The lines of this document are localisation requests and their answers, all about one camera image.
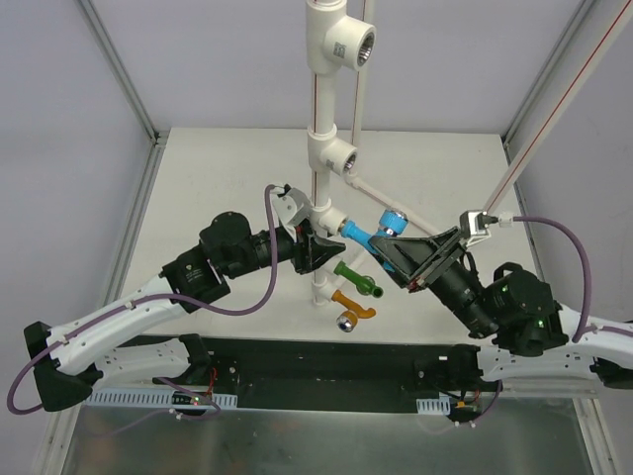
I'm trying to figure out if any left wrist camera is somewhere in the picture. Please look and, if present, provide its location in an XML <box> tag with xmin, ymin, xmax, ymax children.
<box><xmin>271</xmin><ymin>185</ymin><xmax>313</xmax><ymax>241</ymax></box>

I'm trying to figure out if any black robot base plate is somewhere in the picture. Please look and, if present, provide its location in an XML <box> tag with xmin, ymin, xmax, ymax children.
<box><xmin>174</xmin><ymin>337</ymin><xmax>497</xmax><ymax>414</ymax></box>

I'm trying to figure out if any green water faucet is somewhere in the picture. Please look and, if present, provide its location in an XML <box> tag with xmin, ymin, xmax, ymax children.
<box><xmin>333</xmin><ymin>261</ymin><xmax>384</xmax><ymax>299</ymax></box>

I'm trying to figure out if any white cable duct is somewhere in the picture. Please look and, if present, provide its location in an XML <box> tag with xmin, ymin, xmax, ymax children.
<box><xmin>83</xmin><ymin>388</ymin><xmax>213</xmax><ymax>410</ymax></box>
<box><xmin>416</xmin><ymin>397</ymin><xmax>451</xmax><ymax>416</ymax></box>

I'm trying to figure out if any right aluminium frame post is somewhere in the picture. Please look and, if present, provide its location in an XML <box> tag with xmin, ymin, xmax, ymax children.
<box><xmin>500</xmin><ymin>0</ymin><xmax>595</xmax><ymax>149</ymax></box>

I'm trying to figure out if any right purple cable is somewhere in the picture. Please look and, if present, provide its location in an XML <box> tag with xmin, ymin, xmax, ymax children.
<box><xmin>511</xmin><ymin>215</ymin><xmax>633</xmax><ymax>345</ymax></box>

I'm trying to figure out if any left white cable duct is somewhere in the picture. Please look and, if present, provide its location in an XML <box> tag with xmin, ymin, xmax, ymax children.
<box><xmin>83</xmin><ymin>388</ymin><xmax>213</xmax><ymax>410</ymax></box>

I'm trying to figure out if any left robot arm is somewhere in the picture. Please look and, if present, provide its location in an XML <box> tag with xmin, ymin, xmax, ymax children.
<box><xmin>24</xmin><ymin>212</ymin><xmax>346</xmax><ymax>413</ymax></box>

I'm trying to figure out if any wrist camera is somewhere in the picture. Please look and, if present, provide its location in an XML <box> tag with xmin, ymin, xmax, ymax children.
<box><xmin>271</xmin><ymin>185</ymin><xmax>313</xmax><ymax>241</ymax></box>
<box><xmin>459</xmin><ymin>210</ymin><xmax>515</xmax><ymax>247</ymax></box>

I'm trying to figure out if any white PVC pipe stand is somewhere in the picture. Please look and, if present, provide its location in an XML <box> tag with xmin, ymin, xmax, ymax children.
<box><xmin>302</xmin><ymin>0</ymin><xmax>629</xmax><ymax>306</ymax></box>

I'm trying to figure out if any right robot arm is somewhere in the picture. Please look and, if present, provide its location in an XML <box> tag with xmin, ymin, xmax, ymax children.
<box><xmin>369</xmin><ymin>228</ymin><xmax>632</xmax><ymax>391</ymax></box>

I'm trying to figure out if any right white cable duct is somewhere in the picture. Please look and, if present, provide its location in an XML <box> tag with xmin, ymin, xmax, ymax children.
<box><xmin>416</xmin><ymin>397</ymin><xmax>451</xmax><ymax>416</ymax></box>

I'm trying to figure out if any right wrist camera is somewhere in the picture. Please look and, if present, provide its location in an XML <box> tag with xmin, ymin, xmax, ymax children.
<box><xmin>459</xmin><ymin>210</ymin><xmax>515</xmax><ymax>247</ymax></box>

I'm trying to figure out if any left aluminium frame post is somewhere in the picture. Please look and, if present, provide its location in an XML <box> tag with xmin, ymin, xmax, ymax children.
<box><xmin>74</xmin><ymin>0</ymin><xmax>161</xmax><ymax>144</ymax></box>

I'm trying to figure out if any blue water faucet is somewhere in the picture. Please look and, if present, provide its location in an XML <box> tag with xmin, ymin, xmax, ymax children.
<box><xmin>339</xmin><ymin>209</ymin><xmax>408</xmax><ymax>271</ymax></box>

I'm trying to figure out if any orange water faucet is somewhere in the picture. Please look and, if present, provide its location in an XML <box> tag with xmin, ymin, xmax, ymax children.
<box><xmin>331</xmin><ymin>290</ymin><xmax>377</xmax><ymax>333</ymax></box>

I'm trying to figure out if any aluminium frame post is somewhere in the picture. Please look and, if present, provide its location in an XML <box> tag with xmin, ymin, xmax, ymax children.
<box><xmin>500</xmin><ymin>0</ymin><xmax>595</xmax><ymax>149</ymax></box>
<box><xmin>74</xmin><ymin>0</ymin><xmax>161</xmax><ymax>144</ymax></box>

